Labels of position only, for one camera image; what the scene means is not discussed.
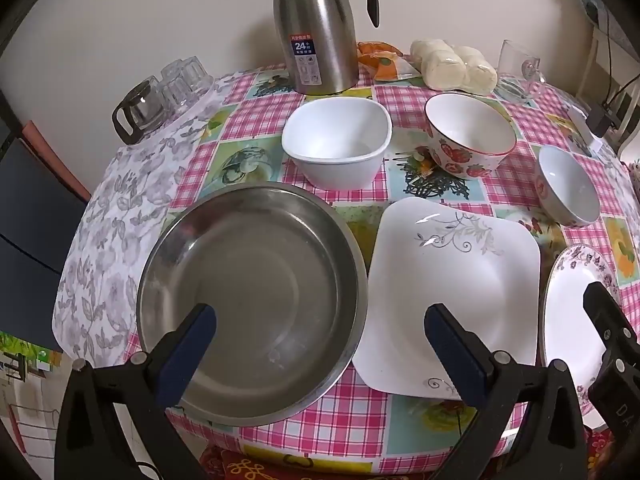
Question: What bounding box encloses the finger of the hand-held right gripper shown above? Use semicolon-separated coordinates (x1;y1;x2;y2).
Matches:
582;281;640;361

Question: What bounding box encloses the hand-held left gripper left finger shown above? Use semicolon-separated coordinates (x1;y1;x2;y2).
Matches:
54;303;218;480

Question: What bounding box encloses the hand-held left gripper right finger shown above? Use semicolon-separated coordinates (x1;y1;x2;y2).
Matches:
424;303;588;480

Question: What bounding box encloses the round floral plate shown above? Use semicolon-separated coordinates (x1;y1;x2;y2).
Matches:
539;244;621;418

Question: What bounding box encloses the square white plate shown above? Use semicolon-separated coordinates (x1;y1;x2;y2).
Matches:
352;196;542;402

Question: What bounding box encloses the stainless steel basin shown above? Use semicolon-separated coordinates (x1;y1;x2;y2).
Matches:
136;181;370;428

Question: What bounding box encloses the small white bowl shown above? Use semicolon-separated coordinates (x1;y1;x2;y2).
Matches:
535;145;601;227

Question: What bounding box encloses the strawberry print bowl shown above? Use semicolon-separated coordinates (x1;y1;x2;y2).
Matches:
424;93;517;180

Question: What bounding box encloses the square white bowl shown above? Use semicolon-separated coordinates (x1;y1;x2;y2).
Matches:
281;97;392;190

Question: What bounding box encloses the red patterned cloth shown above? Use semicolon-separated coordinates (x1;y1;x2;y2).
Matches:
197;425;621;480

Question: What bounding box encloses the grey floral cloth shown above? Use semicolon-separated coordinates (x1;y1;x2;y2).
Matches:
52;72;241;368

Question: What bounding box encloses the white power strip with adapter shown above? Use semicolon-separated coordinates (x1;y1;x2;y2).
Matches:
567;107;603;153

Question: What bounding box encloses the black charger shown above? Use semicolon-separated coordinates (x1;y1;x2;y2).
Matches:
586;105;623;137

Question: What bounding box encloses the black chair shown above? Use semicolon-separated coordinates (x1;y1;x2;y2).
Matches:
0;90;92;351

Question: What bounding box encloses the clear glass cup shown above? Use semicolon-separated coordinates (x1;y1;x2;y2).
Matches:
160;61;194;107
181;56;216;93

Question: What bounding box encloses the clear glass mug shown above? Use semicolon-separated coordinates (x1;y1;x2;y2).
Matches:
495;39;547;101

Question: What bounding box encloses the bag of steamed buns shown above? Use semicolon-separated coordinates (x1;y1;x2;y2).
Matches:
410;39;498;96

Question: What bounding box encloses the orange snack packet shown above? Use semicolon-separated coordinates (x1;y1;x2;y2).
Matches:
356;41;421;82

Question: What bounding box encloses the stainless steel thermos jug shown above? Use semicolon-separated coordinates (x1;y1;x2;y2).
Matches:
264;0;381;96

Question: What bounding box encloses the black charger cable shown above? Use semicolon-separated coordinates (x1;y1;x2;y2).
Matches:
605;73;640;108

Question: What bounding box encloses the glass pot with black handle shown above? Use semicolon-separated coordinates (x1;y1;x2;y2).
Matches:
111;76;168;146

